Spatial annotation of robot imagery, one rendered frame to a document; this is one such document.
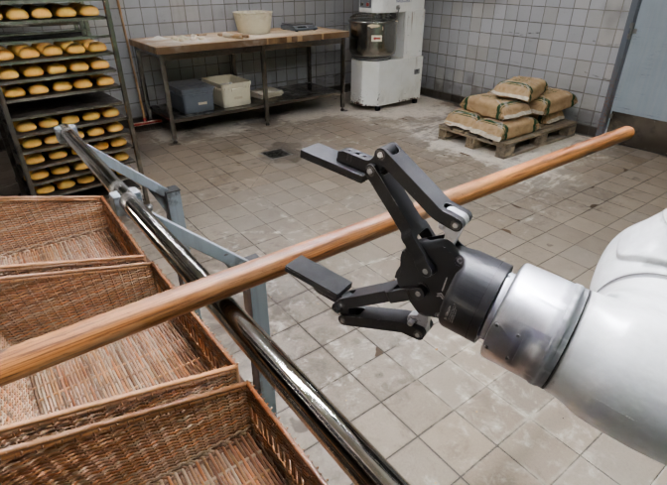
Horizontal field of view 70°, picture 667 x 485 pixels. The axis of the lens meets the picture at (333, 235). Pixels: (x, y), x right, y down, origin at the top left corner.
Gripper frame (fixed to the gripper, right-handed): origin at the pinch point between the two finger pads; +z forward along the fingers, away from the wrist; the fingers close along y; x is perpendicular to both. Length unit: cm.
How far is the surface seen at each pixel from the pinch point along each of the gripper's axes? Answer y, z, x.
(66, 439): 53, 32, -14
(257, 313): 49, 27, 28
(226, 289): 9.2, 4.9, -6.3
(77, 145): 21, 70, 17
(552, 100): 73, 40, 467
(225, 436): 70, 20, 12
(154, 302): 8.9, 8.3, -13.0
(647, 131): 81, -46, 495
